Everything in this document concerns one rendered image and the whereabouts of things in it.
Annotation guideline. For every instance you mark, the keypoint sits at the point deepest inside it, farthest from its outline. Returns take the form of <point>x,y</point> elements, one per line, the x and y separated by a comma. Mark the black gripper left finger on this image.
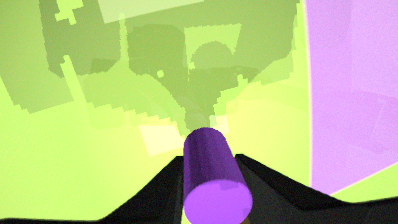
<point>158,202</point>

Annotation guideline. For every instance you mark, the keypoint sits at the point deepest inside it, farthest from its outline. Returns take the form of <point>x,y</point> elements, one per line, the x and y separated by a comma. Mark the tan wooden block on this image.
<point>245,221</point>

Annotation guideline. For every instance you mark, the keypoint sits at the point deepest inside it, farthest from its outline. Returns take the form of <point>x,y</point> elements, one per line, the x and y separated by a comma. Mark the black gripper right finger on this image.
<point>278,199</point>

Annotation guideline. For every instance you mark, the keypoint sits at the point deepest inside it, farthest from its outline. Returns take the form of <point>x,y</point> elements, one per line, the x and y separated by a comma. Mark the purple cylinder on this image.
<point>214,189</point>

